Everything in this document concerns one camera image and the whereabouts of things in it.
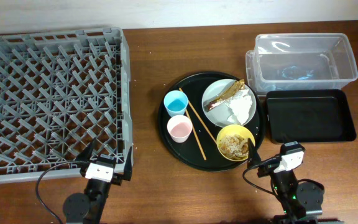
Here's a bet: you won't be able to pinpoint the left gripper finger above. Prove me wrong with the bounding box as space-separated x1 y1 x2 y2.
75 138 96 164
122 147 132 181

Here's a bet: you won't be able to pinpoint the food scraps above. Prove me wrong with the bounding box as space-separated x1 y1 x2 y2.
218 134 249 161

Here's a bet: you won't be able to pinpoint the yellow bowl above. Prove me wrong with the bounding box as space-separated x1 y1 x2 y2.
216 124 256 162

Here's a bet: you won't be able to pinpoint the grey plate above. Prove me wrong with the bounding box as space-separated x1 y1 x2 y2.
201 79 257 128

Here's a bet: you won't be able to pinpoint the white napkin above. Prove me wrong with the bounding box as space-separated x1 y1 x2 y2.
225 90 252 125

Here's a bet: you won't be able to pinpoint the wooden chopstick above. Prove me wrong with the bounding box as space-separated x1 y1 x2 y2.
185 109 207 161
179 88 217 144

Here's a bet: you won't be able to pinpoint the pink cup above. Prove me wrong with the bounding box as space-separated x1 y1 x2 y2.
167 115 193 143

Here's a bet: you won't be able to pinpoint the gold snack wrapper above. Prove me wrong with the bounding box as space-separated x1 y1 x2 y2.
204 79 245 111

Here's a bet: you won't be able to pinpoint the blue cup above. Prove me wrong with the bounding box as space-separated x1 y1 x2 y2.
163 90 188 117

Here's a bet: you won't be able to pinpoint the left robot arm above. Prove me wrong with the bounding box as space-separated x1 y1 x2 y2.
63 138 132 223

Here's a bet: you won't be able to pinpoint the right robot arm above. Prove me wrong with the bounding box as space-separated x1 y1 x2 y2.
242 141 324 223

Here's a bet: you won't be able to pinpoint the grey dishwasher rack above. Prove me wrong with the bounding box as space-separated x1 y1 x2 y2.
0 27 134 184

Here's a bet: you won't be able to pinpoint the black rectangular tray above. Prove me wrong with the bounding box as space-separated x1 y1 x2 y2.
265 89 357 144

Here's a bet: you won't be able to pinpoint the round black tray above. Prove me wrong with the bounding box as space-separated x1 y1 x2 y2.
157 72 266 172

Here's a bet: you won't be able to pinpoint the clear plastic bin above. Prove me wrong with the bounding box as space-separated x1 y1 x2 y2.
246 33 358 96

